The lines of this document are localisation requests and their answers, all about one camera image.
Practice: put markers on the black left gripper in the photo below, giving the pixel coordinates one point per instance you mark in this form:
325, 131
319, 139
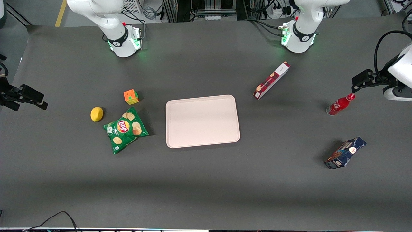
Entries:
379, 79

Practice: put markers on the red cookie box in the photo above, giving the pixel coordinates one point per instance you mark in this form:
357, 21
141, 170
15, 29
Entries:
271, 80

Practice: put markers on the green Lay's chips bag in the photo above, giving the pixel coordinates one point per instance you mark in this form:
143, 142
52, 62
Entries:
125, 130

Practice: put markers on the red cola bottle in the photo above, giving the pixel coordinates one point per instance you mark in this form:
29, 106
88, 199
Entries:
338, 105

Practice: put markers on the blue cookie box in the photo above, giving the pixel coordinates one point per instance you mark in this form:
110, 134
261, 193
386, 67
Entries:
345, 153

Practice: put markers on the orange Rubik's cube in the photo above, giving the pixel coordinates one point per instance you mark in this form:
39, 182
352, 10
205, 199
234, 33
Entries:
130, 97

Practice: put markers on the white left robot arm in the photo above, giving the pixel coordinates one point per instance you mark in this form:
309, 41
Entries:
301, 37

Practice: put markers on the black equipment rack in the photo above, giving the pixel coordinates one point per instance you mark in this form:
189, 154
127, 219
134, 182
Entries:
180, 9

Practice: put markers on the white power strip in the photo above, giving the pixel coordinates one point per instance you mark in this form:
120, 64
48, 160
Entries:
279, 11

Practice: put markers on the white perforated box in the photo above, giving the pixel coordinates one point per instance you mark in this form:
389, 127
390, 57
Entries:
132, 5

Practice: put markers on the yellow lemon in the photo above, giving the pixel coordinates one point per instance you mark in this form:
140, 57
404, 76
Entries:
96, 114

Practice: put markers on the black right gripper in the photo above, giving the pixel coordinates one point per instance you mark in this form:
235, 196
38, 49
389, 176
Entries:
7, 95

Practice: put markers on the beige plastic tray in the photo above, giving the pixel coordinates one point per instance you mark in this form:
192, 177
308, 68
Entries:
202, 121

